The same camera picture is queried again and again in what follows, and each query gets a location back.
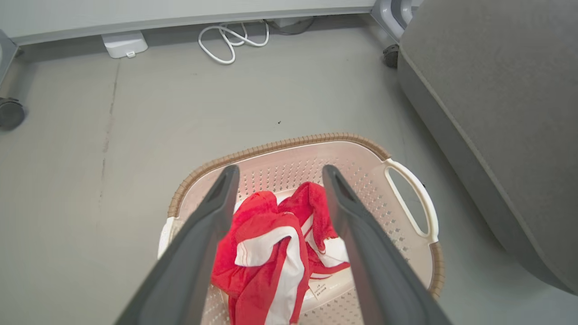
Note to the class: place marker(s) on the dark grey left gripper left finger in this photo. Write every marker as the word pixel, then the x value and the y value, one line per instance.
pixel 189 262

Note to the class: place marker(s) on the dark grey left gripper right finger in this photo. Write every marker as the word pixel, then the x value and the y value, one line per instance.
pixel 375 271

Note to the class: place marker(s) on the red and white jersey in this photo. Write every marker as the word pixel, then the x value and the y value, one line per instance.
pixel 257 225

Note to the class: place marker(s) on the white perforated laundry basket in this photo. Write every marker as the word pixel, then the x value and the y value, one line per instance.
pixel 289 171

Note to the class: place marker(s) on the grey fabric sofa seat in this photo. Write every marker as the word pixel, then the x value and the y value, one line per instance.
pixel 496 113

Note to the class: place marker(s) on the black caster wheel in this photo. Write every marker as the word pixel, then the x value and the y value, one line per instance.
pixel 10 113
pixel 391 56

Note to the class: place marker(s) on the white power adapter box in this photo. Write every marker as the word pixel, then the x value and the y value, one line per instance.
pixel 124 44

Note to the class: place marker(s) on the grey table leg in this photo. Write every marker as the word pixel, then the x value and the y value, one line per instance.
pixel 390 16
pixel 5 56

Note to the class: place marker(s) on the white desk panel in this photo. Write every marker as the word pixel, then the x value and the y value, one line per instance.
pixel 135 11

